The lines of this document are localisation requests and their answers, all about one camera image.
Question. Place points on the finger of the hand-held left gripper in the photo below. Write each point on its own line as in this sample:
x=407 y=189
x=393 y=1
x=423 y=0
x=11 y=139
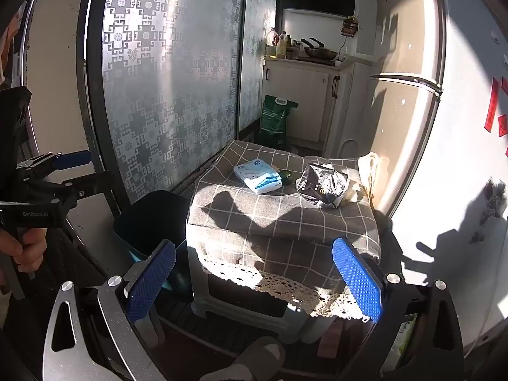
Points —
x=71 y=160
x=91 y=184

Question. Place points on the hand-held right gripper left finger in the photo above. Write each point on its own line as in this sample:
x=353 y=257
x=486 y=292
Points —
x=150 y=281

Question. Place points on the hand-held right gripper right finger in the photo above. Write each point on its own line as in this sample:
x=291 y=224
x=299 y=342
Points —
x=357 y=278

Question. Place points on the dark teal trash bin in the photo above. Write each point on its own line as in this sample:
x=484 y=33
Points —
x=151 y=218

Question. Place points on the silver snack bag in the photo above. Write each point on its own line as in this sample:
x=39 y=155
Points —
x=321 y=184

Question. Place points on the small green round object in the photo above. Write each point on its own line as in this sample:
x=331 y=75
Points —
x=286 y=177

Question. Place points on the blue and white tissue pack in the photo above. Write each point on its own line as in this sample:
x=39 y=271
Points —
x=256 y=176

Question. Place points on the person's left hand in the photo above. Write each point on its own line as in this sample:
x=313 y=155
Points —
x=22 y=246

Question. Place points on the pale plastic stool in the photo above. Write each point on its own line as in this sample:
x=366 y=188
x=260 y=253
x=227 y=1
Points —
x=200 y=281

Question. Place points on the grey checked tablecloth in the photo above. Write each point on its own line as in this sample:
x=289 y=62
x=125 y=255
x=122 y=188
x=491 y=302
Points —
x=246 y=222

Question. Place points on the patterned glass sliding door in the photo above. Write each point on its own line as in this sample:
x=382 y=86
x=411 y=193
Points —
x=158 y=87

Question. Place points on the grey slipper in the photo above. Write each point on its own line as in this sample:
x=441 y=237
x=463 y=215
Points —
x=254 y=355

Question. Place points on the white refrigerator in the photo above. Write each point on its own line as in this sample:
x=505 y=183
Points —
x=405 y=127

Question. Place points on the double-door white kitchen cabinet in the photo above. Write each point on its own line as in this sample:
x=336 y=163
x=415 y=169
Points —
x=349 y=107

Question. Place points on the green rice bag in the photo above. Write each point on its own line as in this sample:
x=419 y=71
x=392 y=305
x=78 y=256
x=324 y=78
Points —
x=274 y=121

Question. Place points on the single-door white kitchen cabinet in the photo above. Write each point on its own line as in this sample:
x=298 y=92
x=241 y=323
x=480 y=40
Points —
x=297 y=99

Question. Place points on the small red paper sticker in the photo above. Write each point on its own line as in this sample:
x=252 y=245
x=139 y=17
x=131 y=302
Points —
x=503 y=125

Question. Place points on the long red paper sticker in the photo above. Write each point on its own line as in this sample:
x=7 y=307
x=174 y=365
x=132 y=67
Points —
x=493 y=105

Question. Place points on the dark wok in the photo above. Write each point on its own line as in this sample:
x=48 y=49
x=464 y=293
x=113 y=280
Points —
x=319 y=52

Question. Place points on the large red-capped oil bottle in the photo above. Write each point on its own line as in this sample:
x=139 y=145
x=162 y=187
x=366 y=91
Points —
x=271 y=37

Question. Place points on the yellow oil bottle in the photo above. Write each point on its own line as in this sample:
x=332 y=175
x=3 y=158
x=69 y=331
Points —
x=281 y=45

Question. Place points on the dark sauce bottle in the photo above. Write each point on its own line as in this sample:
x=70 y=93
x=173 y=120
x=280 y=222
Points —
x=292 y=47

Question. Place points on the wall spice rack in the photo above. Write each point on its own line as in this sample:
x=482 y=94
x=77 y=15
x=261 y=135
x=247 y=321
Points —
x=349 y=27

